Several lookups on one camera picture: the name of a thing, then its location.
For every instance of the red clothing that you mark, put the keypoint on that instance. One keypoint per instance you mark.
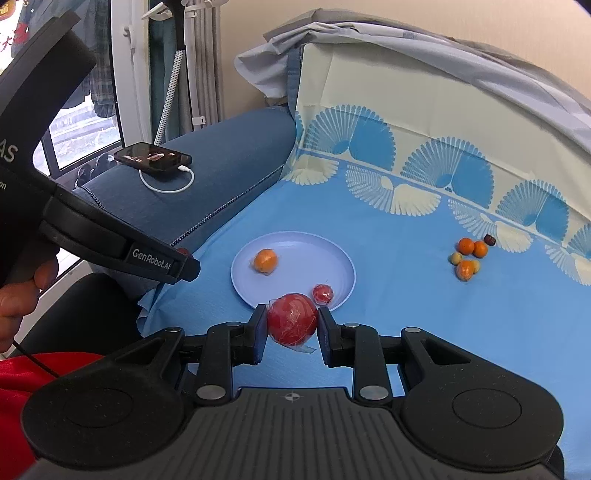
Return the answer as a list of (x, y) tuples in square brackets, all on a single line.
[(18, 406)]

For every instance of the blue fabric sofa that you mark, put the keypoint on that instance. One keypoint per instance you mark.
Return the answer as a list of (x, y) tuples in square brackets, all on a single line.
[(221, 152)]

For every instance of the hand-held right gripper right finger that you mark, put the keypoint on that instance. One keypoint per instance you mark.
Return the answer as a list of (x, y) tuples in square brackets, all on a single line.
[(328, 341)]

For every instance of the black chair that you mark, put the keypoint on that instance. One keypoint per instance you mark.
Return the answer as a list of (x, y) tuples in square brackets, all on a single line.
[(92, 309)]

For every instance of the dark red jujube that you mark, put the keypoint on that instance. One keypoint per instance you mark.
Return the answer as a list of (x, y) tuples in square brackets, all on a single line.
[(489, 240)]

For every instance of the small wrapped red fruit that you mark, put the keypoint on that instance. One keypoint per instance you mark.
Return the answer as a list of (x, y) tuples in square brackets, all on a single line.
[(322, 293)]

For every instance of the grey blanket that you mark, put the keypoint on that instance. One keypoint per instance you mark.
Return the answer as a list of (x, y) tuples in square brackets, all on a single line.
[(415, 50)]

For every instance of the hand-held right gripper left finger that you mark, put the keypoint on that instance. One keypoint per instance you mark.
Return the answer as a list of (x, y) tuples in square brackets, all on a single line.
[(256, 339)]

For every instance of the black smartphone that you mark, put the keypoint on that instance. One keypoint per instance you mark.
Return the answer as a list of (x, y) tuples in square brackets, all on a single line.
[(152, 158)]

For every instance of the person's left hand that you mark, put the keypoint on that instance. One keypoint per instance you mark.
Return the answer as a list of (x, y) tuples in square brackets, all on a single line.
[(18, 302)]

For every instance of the large red apple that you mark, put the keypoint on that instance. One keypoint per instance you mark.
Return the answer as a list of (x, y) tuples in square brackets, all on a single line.
[(292, 318)]

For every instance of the blue fan-print bed sheet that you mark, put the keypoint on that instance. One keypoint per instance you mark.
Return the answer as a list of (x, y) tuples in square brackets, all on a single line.
[(392, 221)]

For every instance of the black shoe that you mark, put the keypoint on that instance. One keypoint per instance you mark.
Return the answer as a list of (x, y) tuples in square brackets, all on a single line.
[(94, 168)]

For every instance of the hanging plaid clothing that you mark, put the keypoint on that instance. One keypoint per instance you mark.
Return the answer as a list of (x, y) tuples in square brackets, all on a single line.
[(102, 60)]

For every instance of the white window frame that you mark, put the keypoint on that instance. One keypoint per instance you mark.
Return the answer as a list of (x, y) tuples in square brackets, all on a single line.
[(131, 69)]

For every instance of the wrapped orange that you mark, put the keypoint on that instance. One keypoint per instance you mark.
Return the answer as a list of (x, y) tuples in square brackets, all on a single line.
[(265, 261)]

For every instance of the small orange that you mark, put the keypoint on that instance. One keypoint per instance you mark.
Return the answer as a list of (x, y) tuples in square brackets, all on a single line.
[(465, 271), (466, 246), (480, 249)]

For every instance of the light blue round plate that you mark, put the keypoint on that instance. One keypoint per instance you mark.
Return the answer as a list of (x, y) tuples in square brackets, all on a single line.
[(295, 258)]

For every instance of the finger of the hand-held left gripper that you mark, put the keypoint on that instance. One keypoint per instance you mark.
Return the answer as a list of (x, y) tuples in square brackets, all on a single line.
[(187, 270)]

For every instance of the teal curtain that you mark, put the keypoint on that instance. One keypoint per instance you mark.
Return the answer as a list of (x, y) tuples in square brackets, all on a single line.
[(161, 69)]

